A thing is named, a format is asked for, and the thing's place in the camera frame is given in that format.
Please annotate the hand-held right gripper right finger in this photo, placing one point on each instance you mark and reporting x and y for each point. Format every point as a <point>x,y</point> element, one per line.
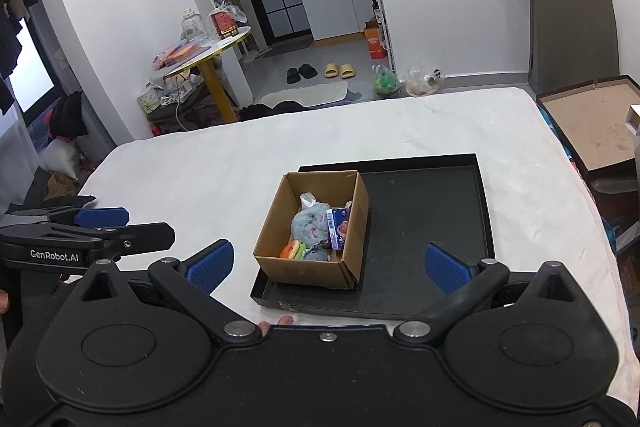
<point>447,269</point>

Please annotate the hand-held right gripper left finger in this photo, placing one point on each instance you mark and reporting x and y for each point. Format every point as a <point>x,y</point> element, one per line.
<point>210,268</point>

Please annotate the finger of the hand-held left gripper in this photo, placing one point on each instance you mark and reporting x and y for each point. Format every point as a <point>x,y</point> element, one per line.
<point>102,217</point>

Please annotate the black tray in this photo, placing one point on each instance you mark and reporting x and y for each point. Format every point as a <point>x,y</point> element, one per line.
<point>425,217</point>

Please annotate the watermelon slice plush toy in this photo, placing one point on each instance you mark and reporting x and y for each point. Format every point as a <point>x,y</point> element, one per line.
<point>291,251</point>

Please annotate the brown cardboard box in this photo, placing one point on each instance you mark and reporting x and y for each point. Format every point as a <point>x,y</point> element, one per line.
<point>300,274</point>

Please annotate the blue knitted cloth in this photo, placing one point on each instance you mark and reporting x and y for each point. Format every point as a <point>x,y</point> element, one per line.
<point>316,253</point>

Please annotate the fluffy blue plush toy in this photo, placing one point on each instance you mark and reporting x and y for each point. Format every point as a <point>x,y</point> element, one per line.
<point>310,224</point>

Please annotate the blue tissue packet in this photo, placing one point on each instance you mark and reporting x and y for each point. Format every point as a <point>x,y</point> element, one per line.
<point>338,229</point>

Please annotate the person's right hand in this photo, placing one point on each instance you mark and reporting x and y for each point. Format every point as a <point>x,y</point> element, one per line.
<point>280,321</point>

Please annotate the person's left hand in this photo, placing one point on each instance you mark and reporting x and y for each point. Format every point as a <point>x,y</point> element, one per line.
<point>3,302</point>

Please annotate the white plastic sack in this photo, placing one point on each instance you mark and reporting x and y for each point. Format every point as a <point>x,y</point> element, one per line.
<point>60,159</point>

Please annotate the white bed sheet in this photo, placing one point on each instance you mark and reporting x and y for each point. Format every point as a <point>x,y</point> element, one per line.
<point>200,167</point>

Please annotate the black bag on floor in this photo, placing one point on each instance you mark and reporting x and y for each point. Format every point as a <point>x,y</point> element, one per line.
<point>67,117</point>

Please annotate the crumpled clear plastic bag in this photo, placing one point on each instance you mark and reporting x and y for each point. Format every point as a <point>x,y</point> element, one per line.
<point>307,200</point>

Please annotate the pile of clutter under table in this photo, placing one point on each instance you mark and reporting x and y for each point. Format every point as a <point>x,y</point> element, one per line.
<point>170,107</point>

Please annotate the bright window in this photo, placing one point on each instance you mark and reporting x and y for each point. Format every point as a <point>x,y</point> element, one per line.
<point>35,67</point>

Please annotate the black clothes on floor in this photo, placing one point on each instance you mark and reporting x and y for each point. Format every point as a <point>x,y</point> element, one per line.
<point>272,109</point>

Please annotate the colourful packets on table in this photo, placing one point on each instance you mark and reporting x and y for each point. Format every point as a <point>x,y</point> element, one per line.
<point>180,54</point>

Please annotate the yellow round table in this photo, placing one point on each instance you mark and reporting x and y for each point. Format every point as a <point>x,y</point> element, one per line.
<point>220,72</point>

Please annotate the green plastic bag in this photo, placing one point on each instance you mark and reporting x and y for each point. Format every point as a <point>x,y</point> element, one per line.
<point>386,82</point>

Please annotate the white floor rug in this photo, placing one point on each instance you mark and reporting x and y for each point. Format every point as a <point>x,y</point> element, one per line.
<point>305,94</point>

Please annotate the flat open cardboard box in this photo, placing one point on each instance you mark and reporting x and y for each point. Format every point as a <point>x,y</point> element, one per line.
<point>590,122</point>

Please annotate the dark clothes by window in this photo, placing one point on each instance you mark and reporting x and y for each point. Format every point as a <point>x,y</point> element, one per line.
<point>12,32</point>

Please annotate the black slipper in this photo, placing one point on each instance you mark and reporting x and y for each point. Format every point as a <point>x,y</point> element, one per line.
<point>293,75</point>
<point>308,71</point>

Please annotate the clear glass jar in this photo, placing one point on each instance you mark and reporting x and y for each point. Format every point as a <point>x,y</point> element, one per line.
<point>191,26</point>

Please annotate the white fan stand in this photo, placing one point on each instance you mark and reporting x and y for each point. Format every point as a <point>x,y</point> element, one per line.
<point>248,52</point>

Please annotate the yellow slipper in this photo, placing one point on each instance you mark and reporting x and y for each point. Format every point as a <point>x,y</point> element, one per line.
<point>331,70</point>
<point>348,71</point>

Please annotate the red box in plastic bag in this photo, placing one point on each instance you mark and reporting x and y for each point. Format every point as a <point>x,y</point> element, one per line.
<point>225,21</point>

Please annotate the orange carton box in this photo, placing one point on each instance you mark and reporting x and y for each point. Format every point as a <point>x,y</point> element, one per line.
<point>376,42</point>

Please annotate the white narrow rack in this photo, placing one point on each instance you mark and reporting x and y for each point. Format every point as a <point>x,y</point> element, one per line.
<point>387,32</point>

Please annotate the dark spray bottle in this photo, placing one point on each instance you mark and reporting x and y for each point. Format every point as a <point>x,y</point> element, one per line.
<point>374,9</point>

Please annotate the white kitchen cabinet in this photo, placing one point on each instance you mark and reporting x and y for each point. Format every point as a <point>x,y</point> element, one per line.
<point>335,7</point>

